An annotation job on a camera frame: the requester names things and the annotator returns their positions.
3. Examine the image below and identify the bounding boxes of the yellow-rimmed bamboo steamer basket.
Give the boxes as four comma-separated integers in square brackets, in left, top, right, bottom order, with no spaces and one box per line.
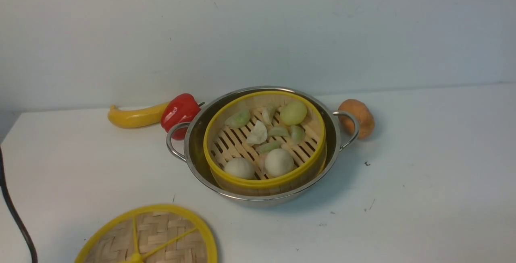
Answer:
[203,90,327,196]

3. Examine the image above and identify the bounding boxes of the yellow-rimmed woven steamer lid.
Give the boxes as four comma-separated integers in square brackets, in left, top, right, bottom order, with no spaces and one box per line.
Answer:
[75,204,220,263]

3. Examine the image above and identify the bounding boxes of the white dumpling back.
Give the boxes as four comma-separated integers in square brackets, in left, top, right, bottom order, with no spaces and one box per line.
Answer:
[262,104,277,125]

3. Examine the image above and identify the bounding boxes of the green dumpling back left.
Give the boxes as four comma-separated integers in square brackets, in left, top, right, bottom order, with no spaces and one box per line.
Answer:
[225,110,251,128]

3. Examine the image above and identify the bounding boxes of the green dumpling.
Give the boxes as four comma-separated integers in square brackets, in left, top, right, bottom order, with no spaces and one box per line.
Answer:
[225,110,251,128]
[290,125,306,145]
[256,140,282,154]
[267,126,290,137]

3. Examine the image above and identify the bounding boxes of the green dumpling centre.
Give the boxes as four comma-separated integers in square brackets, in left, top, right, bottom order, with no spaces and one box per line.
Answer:
[267,126,290,137]

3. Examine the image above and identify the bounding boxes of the green dumpling front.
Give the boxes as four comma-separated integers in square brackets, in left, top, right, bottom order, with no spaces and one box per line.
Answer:
[256,140,282,154]

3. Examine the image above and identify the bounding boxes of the yellow-green round bun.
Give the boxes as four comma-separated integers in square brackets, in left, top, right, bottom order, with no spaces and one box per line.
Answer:
[280,100,308,126]

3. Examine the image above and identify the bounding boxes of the pink dumpling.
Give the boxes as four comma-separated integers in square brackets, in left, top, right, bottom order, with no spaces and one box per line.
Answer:
[258,153,268,172]

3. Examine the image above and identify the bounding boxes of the green dumpling right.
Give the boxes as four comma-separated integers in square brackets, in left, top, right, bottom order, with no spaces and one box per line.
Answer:
[290,125,306,145]

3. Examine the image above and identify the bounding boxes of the white round bun right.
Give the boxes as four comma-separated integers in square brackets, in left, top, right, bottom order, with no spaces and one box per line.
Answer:
[264,149,295,178]

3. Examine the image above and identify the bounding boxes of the white round bun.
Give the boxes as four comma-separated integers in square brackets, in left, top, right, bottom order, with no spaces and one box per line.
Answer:
[264,149,295,178]
[223,157,256,180]

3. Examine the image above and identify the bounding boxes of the white round bun left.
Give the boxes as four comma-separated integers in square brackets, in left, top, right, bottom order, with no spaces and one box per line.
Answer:
[223,157,256,180]

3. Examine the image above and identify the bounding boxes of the red toy bell pepper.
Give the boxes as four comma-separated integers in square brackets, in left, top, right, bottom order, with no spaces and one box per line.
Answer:
[160,93,204,132]

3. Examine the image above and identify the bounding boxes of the yellow toy banana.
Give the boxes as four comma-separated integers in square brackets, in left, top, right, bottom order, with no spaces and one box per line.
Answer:
[107,103,169,129]

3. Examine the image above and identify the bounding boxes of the orange-brown toy potato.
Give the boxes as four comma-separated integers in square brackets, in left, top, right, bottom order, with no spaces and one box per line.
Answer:
[338,99,376,140]

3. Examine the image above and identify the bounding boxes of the stainless steel two-handled pot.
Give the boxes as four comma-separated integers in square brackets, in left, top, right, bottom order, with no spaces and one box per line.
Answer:
[166,86,359,207]

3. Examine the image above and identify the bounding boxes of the black left camera cable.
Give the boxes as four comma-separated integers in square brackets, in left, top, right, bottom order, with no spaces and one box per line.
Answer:
[0,146,39,263]

